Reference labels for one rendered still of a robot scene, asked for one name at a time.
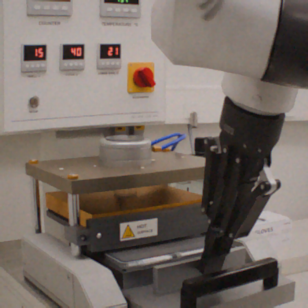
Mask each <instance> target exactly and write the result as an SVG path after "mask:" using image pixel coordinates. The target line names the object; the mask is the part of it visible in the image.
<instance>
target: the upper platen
mask: <svg viewBox="0 0 308 308"><path fill-rule="evenodd" d="M45 196H46V208H48V210H46V216H47V217H49V218H50V219H53V220H55V221H57V222H58V223H59V224H61V225H63V226H64V225H66V224H69V211H68V193H67V192H64V191H57V192H46V193H45ZM79 196H80V224H81V225H82V226H84V227H86V221H85V220H86V219H92V218H97V217H106V216H108V217H111V216H116V215H125V214H130V213H136V212H144V211H150V210H159V209H165V208H174V206H183V205H188V204H198V203H201V198H202V195H200V194H197V193H194V192H190V191H187V190H182V189H179V188H174V187H172V186H167V185H157V186H145V187H139V188H128V189H122V190H110V191H104V192H93V193H87V194H81V195H79Z"/></svg>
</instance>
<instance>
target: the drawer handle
mask: <svg viewBox="0 0 308 308"><path fill-rule="evenodd" d="M278 275H279V268H278V260H277V259H275V258H272V257H267V258H262V259H261V260H259V261H253V262H250V263H246V264H242V265H240V266H236V267H231V268H228V269H223V270H219V271H217V272H213V273H210V274H205V275H201V276H196V277H192V278H187V279H185V280H183V283H182V288H181V297H180V307H181V308H197V298H202V297H204V296H209V295H213V294H215V293H217V292H222V291H225V290H227V289H232V288H235V287H240V286H243V285H247V284H249V283H253V282H256V281H260V280H263V285H267V286H269V287H271V288H273V287H277V286H278Z"/></svg>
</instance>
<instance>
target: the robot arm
mask: <svg viewBox="0 0 308 308"><path fill-rule="evenodd" d="M151 40H152V42H154V44H156V46H157V47H158V48H159V49H160V50H161V51H162V52H163V53H164V55H165V56H166V57H167V59H168V60H169V61H170V62H171V63H172V64H173V65H181V66H189V67H203V68H205V69H213V70H218V71H223V72H224V73H223V74H224V75H223V80H222V83H221V88H222V91H223V94H225V95H226V97H225V99H224V102H223V107H222V110H221V115H220V118H219V128H220V129H221V132H220V134H219V135H215V136H206V137H205V138H204V147H205V153H206V160H205V170H204V180H203V190H202V198H201V212H202V214H204V215H205V214H206V215H207V217H208V224H209V226H208V231H207V232H206V237H205V246H204V249H203V252H202V255H201V259H200V262H199V267H198V270H199V271H200V272H201V273H202V274H203V275H205V274H210V273H213V272H217V271H219V270H222V267H223V263H224V261H225V257H226V256H227V255H229V253H230V249H231V246H232V243H233V240H234V239H240V238H244V237H247V236H248V235H249V233H250V231H251V230H252V228H253V227H254V226H255V224H256V222H257V221H258V219H259V217H260V215H261V213H262V212H263V210H264V208H265V207H266V204H267V202H268V201H269V199H270V197H271V196H272V195H273V194H274V193H275V192H276V191H278V189H280V187H281V181H280V180H279V179H275V180H274V179H273V177H272V174H271V171H270V166H271V165H272V149H273V148H274V147H275V146H276V144H277V143H278V141H279V140H280V137H281V130H282V127H283V123H284V121H285V113H286V112H288V113H289V112H290V111H291V110H292V109H293V108H294V103H295V101H296V95H297V93H298V89H306V90H308V0H154V3H153V6H152V8H151ZM259 176H260V177H259ZM258 177H259V179H258ZM257 180H258V181H257ZM255 186H256V187H255ZM254 187H255V188H254ZM253 188H254V190H253V191H252V189H253ZM211 201H212V204H210V202H211Z"/></svg>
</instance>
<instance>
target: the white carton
mask: <svg viewBox="0 0 308 308"><path fill-rule="evenodd" d="M250 232H254V233H257V234H260V235H264V236H265V237H266V238H267V240H268V241H269V244H270V245H271V246H272V247H273V248H278V247H283V246H286V245H289V244H292V219H290V218H288V217H287V216H286V217H285V216H283V215H280V214H276V213H274V212H270V211H268V210H266V211H263V212H262V213H261V215H260V217H259V218H258V221H257V222H256V224H255V226H254V227H253V228H252V230H251V231H250Z"/></svg>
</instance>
